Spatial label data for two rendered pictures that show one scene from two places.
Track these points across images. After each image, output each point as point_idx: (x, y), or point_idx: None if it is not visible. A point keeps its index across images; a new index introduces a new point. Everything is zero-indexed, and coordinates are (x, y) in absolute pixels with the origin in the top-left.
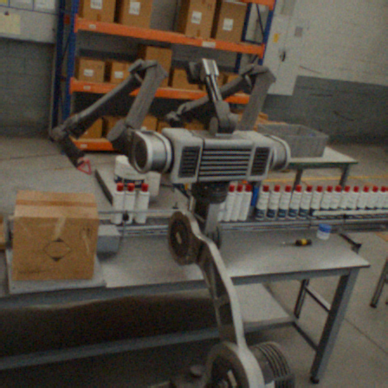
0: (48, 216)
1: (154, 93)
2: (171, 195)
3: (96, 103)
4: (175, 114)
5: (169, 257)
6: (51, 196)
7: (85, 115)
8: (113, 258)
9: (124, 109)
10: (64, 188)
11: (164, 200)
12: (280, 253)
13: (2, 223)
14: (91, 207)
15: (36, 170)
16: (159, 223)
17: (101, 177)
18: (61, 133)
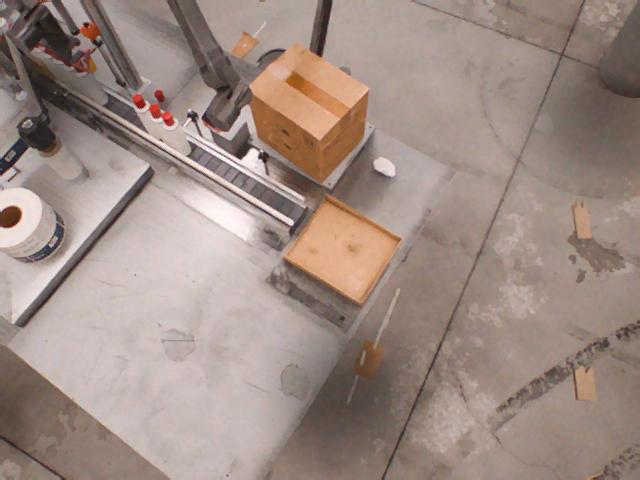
0: (339, 71)
1: None
2: (35, 165)
3: (193, 18)
4: (22, 21)
5: (195, 83)
6: (297, 106)
7: (215, 39)
8: (245, 117)
9: None
10: (120, 306)
11: None
12: (87, 18)
13: (287, 253)
14: (281, 63)
15: (87, 407)
16: None
17: (51, 279)
18: (239, 90)
